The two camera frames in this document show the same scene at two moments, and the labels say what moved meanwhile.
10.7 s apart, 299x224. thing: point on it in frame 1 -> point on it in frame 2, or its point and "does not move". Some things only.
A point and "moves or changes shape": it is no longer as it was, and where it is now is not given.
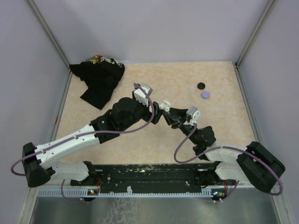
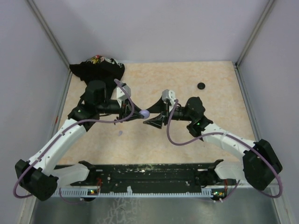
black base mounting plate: (159, 178) does not move
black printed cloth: (101, 75) does not move
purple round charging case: (205, 94) moves or changes shape
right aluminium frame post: (237, 65) does not move
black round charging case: (201, 86) does not move
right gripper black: (171, 119) -> (160, 107)
